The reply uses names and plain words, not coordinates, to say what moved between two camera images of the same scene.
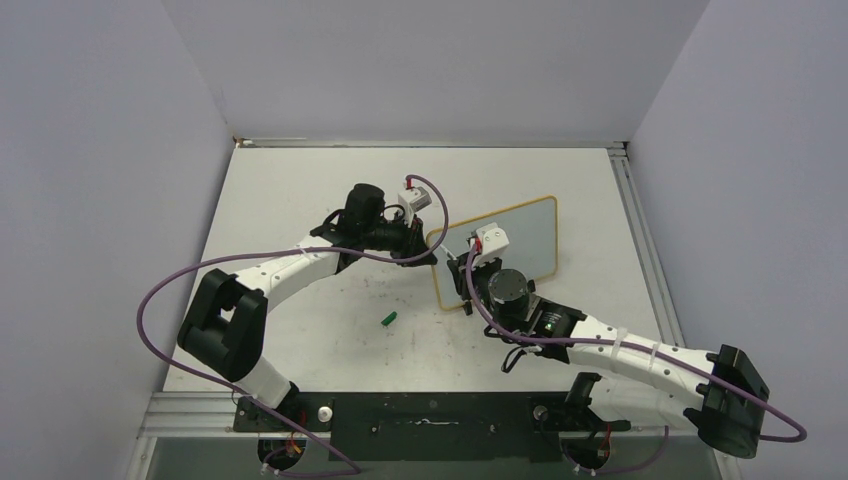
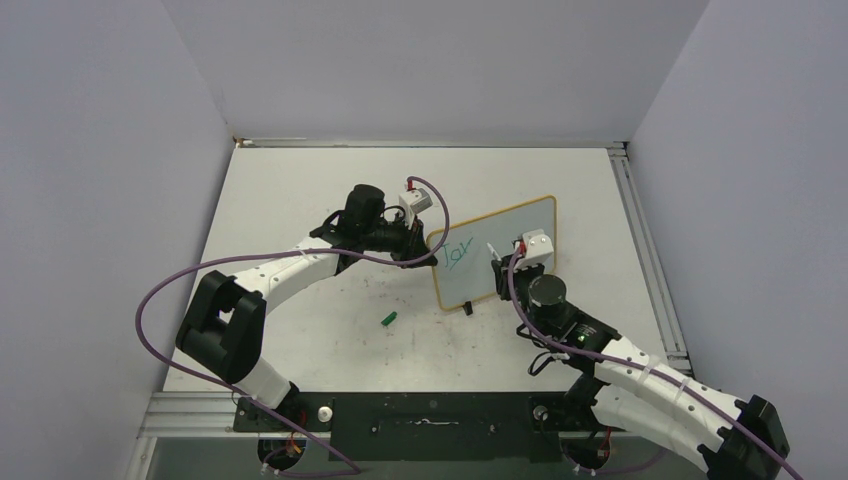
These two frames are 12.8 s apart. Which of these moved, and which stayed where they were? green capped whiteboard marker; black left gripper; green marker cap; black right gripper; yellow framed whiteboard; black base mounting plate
Moved: black right gripper; green capped whiteboard marker
Stayed: green marker cap; black base mounting plate; yellow framed whiteboard; black left gripper
